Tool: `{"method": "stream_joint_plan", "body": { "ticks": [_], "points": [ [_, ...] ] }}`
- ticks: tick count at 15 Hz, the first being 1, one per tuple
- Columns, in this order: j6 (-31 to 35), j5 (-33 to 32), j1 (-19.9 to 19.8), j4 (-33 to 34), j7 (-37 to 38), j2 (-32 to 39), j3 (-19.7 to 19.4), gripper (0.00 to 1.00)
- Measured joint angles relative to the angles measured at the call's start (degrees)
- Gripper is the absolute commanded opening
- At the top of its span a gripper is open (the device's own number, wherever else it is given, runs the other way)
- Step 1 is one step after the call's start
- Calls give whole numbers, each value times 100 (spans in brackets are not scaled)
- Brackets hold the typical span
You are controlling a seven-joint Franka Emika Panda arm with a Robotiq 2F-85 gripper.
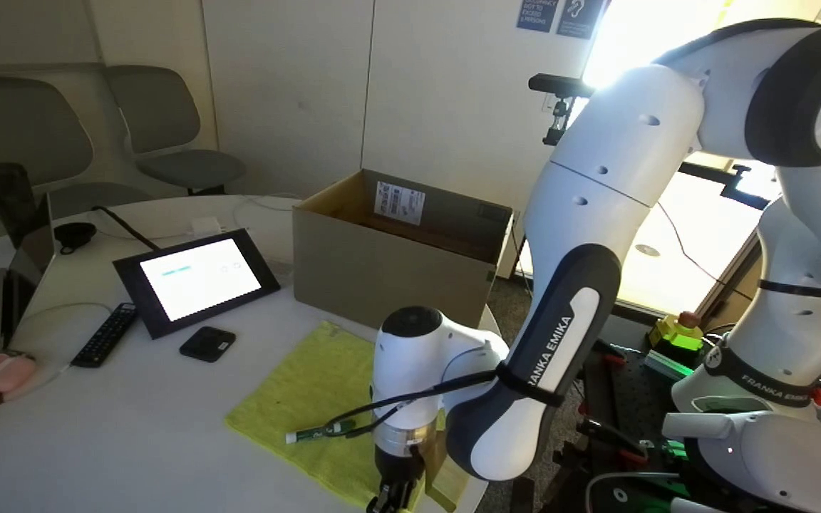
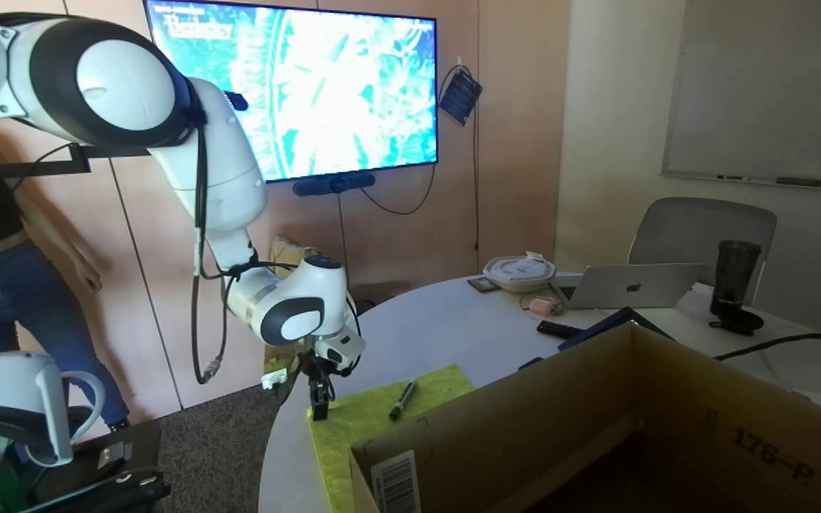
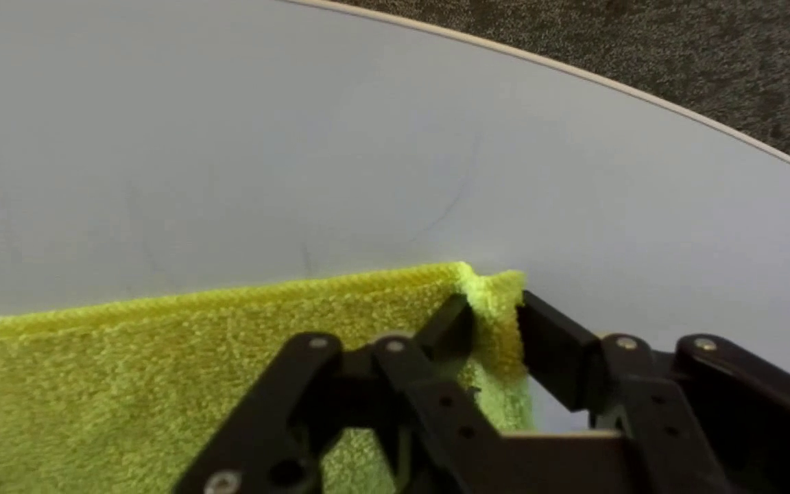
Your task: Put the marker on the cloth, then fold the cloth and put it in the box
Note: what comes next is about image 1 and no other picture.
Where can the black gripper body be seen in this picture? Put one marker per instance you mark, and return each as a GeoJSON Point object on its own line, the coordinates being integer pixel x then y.
{"type": "Point", "coordinates": [400, 467]}

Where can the yellow-green cloth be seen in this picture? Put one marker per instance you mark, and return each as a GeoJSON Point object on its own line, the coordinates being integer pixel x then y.
{"type": "Point", "coordinates": [307, 400]}

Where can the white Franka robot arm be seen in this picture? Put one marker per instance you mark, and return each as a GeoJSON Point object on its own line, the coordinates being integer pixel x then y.
{"type": "Point", "coordinates": [612, 190]}

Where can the brown cardboard box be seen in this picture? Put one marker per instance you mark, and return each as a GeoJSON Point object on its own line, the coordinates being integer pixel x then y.
{"type": "Point", "coordinates": [373, 265]}

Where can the black equipment stand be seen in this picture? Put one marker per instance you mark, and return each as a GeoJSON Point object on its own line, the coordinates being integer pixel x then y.
{"type": "Point", "coordinates": [612, 416]}

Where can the small black phone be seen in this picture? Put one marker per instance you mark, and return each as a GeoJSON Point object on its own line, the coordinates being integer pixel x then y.
{"type": "Point", "coordinates": [206, 342]}

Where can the black framed tablet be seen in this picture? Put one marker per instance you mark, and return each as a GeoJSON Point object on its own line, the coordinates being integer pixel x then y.
{"type": "Point", "coordinates": [197, 277]}

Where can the green yellow object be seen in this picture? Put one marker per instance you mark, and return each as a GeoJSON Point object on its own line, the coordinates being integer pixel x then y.
{"type": "Point", "coordinates": [681, 334]}

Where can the black remote control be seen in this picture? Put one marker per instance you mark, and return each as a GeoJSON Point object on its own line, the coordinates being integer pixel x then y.
{"type": "Point", "coordinates": [103, 334]}

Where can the bright white board panel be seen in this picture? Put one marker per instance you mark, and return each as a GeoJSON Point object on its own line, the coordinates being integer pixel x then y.
{"type": "Point", "coordinates": [698, 247]}

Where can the black round puck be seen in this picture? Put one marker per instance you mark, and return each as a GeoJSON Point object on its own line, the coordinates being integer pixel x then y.
{"type": "Point", "coordinates": [76, 235]}

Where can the small grey chair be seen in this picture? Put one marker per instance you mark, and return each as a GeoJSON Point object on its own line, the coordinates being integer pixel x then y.
{"type": "Point", "coordinates": [169, 123]}

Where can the black clamp bar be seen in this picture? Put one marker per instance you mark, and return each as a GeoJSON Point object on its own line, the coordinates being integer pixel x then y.
{"type": "Point", "coordinates": [728, 181]}

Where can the black tumbler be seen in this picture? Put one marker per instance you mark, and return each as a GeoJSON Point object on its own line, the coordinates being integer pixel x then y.
{"type": "Point", "coordinates": [6, 200]}

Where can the large grey chair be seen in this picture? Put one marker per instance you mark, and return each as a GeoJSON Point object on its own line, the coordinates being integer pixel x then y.
{"type": "Point", "coordinates": [21, 131]}

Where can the black camera on pole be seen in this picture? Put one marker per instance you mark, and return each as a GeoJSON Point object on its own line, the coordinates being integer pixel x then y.
{"type": "Point", "coordinates": [557, 83]}

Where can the blue wall sign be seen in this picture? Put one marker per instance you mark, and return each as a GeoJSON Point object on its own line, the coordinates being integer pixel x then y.
{"type": "Point", "coordinates": [538, 11]}
{"type": "Point", "coordinates": [584, 17]}

